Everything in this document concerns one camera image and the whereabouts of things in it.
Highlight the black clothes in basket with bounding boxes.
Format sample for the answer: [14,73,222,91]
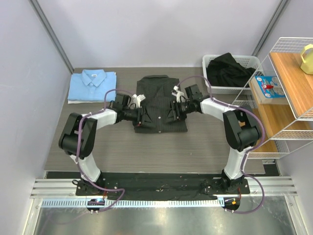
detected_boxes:
[206,53,255,87]

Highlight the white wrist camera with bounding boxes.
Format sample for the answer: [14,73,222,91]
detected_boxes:
[172,86,186,103]
[132,94,146,108]

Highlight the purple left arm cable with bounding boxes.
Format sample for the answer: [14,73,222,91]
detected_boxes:
[75,88,137,212]

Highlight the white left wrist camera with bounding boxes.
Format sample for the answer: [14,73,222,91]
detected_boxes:
[132,94,146,108]

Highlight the dark pinstriped long sleeve shirt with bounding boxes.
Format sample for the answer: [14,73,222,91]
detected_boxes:
[134,75,188,134]

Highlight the aluminium rail frame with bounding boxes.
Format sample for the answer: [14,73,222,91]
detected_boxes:
[24,173,308,235]

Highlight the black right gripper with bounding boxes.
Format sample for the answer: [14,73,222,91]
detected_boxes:
[165,100,194,124]

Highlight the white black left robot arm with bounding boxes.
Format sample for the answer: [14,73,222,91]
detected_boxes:
[59,94,145,196]

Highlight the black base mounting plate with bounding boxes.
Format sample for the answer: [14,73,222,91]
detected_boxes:
[45,171,251,202]

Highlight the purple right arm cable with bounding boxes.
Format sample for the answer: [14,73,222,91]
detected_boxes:
[175,75,266,215]

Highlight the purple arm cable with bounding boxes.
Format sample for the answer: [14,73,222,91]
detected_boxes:
[175,75,266,215]
[75,88,137,212]

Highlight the white wire shelf rack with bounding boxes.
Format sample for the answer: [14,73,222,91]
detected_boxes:
[233,37,313,159]

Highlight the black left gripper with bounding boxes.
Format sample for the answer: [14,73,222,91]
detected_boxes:
[122,105,155,129]

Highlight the yellow watering can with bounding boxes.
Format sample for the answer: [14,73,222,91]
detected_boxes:
[300,44,313,75]

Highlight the folded light blue shirt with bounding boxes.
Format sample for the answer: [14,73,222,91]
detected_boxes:
[67,69,117,104]

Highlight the white plastic laundry basket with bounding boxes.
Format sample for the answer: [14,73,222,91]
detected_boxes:
[202,52,265,94]

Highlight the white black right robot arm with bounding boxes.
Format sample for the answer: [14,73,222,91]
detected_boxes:
[167,85,262,193]

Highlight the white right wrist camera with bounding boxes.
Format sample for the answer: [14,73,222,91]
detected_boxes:
[172,86,186,103]

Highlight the blue product box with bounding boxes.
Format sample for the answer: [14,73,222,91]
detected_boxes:
[250,76,288,105]

